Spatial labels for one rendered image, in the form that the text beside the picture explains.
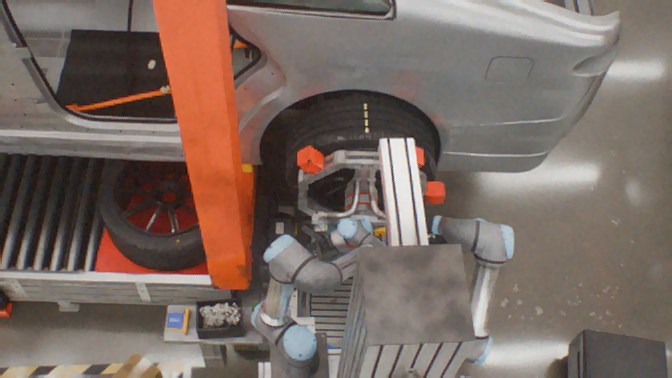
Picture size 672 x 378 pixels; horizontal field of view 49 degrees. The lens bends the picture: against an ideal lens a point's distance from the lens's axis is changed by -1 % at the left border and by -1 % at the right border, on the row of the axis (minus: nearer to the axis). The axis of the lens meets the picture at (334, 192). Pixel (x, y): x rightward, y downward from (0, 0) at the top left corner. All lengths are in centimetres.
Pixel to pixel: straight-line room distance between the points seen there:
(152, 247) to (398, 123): 128
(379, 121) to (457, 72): 39
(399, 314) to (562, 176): 295
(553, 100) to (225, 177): 137
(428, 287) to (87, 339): 251
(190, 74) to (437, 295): 92
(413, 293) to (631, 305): 267
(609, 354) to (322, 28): 204
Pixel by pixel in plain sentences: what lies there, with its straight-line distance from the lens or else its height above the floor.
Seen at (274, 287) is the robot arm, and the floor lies 127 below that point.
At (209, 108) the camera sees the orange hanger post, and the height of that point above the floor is 184.
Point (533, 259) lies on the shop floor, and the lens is 424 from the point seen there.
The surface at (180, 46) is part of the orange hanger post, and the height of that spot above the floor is 211.
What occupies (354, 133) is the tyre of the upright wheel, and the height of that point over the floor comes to 118.
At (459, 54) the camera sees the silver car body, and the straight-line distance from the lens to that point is 285.
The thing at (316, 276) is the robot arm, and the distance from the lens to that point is 240.
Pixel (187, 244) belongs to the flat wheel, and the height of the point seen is 50.
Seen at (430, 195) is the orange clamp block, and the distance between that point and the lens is 325.
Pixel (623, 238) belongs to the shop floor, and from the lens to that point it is 449.
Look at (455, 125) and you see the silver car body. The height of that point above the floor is 111.
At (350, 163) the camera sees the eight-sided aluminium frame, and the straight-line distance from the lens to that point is 301.
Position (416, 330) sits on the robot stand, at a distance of 173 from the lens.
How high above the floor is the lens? 362
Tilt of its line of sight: 59 degrees down
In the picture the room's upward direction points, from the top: 6 degrees clockwise
